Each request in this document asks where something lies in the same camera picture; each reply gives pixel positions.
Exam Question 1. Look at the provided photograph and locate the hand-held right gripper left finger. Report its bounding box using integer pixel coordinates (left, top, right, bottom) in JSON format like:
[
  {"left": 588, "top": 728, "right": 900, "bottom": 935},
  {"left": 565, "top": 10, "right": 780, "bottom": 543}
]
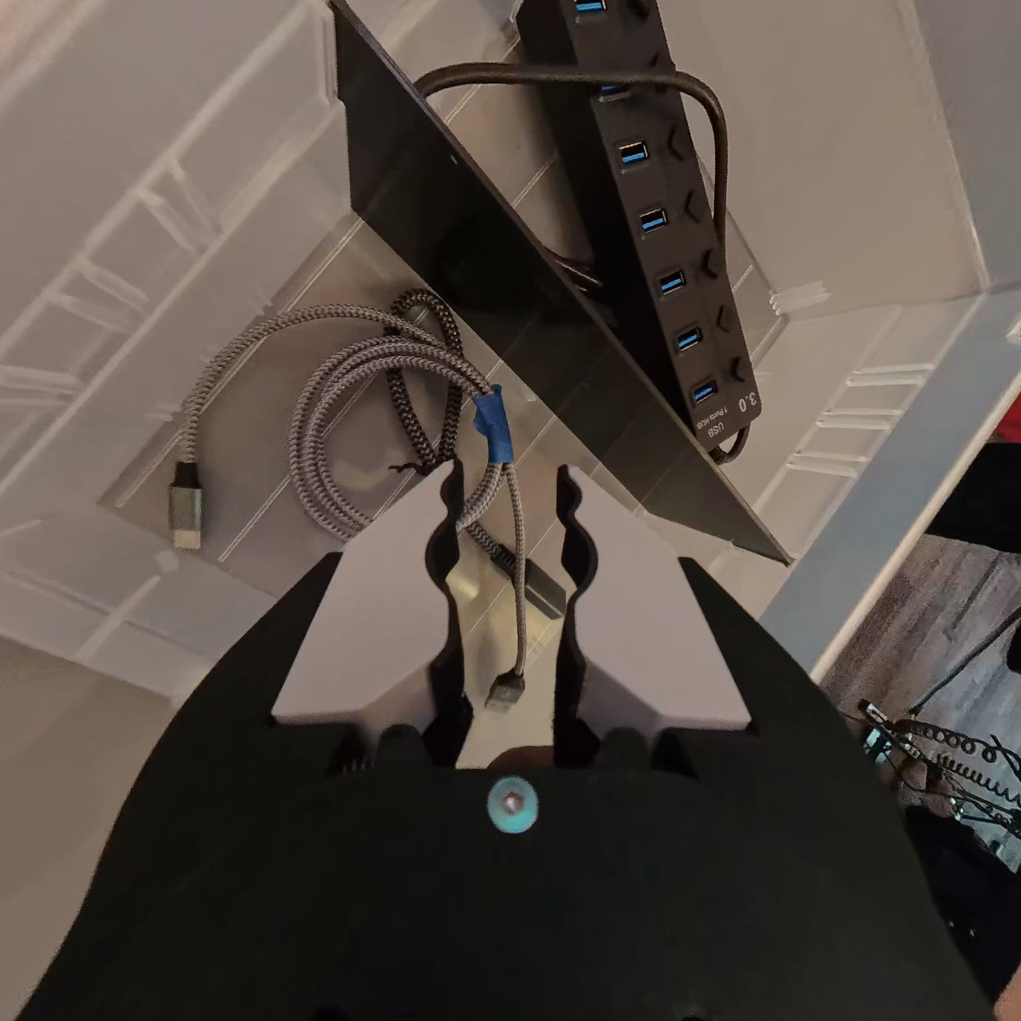
[{"left": 272, "top": 460, "right": 476, "bottom": 764}]

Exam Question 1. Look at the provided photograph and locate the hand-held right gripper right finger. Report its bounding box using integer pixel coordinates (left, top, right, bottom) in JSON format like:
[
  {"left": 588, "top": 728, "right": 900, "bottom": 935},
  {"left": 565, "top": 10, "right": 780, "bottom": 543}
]
[{"left": 551, "top": 466, "right": 751, "bottom": 764}]

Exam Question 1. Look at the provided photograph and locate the dark braided usb cable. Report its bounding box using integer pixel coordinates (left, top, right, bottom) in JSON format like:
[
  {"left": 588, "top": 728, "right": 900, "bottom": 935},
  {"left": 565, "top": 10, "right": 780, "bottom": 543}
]
[{"left": 383, "top": 288, "right": 572, "bottom": 623}]

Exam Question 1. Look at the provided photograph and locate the silver braided usb cable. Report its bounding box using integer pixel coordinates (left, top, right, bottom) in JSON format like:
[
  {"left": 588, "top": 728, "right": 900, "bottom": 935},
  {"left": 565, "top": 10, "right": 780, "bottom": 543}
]
[{"left": 168, "top": 304, "right": 531, "bottom": 714}]

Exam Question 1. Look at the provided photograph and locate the clear plastic bin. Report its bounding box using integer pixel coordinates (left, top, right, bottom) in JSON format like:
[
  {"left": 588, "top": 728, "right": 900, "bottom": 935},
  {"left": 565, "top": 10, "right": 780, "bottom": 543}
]
[{"left": 1, "top": 1, "right": 1021, "bottom": 703}]

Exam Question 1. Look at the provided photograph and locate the black usb hub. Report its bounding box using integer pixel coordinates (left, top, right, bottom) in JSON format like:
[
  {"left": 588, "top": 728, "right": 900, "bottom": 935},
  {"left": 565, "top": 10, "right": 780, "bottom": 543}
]
[{"left": 514, "top": 1, "right": 765, "bottom": 456}]

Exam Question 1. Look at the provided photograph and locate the black hub cable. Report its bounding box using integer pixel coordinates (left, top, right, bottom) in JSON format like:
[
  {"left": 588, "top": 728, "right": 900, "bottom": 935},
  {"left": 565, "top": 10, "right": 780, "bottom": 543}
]
[{"left": 412, "top": 58, "right": 754, "bottom": 467}]

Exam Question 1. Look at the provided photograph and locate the black bin divider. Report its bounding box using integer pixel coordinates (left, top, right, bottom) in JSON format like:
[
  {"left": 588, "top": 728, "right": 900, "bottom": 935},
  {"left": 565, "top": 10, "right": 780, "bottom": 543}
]
[{"left": 328, "top": 1, "right": 794, "bottom": 564}]

